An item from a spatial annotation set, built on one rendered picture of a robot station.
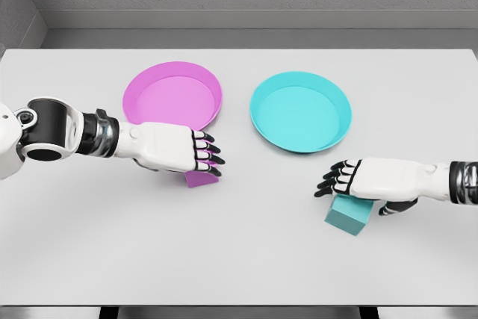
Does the pink round plate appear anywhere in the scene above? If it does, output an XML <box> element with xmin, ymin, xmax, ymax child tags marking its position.
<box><xmin>122</xmin><ymin>61</ymin><xmax>225</xmax><ymax>133</ymax></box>

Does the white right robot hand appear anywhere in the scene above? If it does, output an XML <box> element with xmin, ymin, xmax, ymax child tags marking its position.
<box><xmin>314</xmin><ymin>158</ymin><xmax>427</xmax><ymax>217</ymax></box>

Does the cyan round plate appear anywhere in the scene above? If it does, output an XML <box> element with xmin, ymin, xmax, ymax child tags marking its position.
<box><xmin>249</xmin><ymin>69</ymin><xmax>353</xmax><ymax>155</ymax></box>

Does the pink block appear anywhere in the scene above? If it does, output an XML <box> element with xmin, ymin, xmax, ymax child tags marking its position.
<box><xmin>184</xmin><ymin>170</ymin><xmax>220</xmax><ymax>189</ymax></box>

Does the cyan block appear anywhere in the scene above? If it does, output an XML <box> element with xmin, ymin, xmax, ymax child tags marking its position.
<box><xmin>323</xmin><ymin>195</ymin><xmax>375</xmax><ymax>238</ymax></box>

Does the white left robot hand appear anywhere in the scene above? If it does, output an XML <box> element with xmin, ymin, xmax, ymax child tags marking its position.
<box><xmin>133</xmin><ymin>121</ymin><xmax>227</xmax><ymax>178</ymax></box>

